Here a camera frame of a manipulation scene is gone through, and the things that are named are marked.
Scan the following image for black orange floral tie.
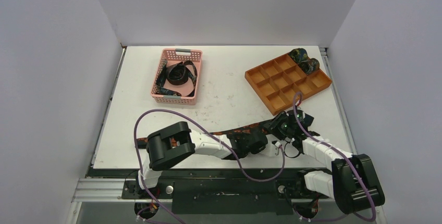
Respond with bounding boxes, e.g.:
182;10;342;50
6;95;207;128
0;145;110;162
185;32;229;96
137;120;271;148

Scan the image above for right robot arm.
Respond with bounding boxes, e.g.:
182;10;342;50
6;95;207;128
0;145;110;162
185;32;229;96
263;109;385;214

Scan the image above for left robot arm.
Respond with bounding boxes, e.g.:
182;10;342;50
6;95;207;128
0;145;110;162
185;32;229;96
135;121;268;198

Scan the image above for orange divided tray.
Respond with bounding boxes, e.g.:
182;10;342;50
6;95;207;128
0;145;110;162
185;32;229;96
244;53;332;116

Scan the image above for rolled dark floral tie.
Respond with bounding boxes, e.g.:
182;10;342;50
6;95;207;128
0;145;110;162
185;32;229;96
299;58;320;76

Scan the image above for rolled blue green tie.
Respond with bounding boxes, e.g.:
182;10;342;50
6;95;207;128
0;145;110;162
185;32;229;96
288;48;309;64

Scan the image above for pink plastic basket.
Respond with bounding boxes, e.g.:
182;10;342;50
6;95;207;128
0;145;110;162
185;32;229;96
151;48;203;105

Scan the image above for dark tie in basket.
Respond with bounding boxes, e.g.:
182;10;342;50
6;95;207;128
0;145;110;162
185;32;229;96
155;60;198;97

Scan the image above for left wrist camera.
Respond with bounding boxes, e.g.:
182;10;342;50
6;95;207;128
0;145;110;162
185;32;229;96
260;141;282;157

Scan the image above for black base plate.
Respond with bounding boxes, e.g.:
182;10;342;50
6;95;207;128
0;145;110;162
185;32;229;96
119;169;325;215

